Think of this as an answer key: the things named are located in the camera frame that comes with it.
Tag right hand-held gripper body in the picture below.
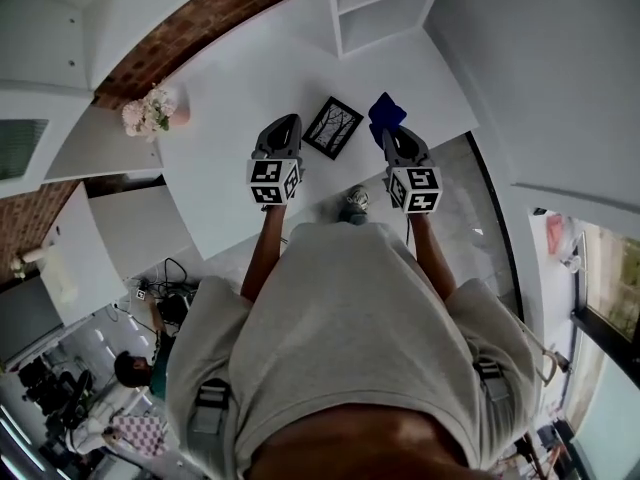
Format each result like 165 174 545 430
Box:
382 126 444 216

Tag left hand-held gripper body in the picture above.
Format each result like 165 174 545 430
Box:
246 113 307 207

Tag black picture frame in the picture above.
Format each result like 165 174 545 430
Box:
302 96 365 161

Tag blue cleaning cloth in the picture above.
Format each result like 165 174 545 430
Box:
368 91 409 142

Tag person's right forearm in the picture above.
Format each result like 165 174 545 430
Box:
407 212 456 302

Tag person's left forearm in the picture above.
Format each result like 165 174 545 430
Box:
240 203 289 304

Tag person's grey shoe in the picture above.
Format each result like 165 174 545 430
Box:
337 185 372 225

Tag white table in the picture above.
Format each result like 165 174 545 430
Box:
87 0 482 280

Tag pink flower vase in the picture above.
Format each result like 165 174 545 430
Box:
167 86 192 127

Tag pink flower bouquet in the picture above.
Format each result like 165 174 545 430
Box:
122 83 176 142

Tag pink bag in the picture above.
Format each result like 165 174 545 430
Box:
546 214 567 255

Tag person's grey shirt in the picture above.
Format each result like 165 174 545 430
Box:
167 221 544 480

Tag clear plastic bag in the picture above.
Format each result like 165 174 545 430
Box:
559 217 589 267

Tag small white side cabinet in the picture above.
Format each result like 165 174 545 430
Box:
38 181 126 327

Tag small white flower vase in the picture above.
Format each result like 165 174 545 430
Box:
9 245 51 282

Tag person's chin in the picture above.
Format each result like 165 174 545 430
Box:
247 402 476 480

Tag grey board panel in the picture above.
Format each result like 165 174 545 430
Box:
0 275 65 362

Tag checkered cloth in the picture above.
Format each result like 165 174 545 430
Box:
112 414 167 458

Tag black office chair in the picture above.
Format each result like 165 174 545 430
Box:
19 357 96 432

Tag black floor cables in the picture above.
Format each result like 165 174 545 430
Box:
124 256 201 329

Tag grey harness strap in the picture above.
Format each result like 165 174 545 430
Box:
472 360 511 404
187 377 231 437

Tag chair with metal frame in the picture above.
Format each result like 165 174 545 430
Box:
519 322 571 384

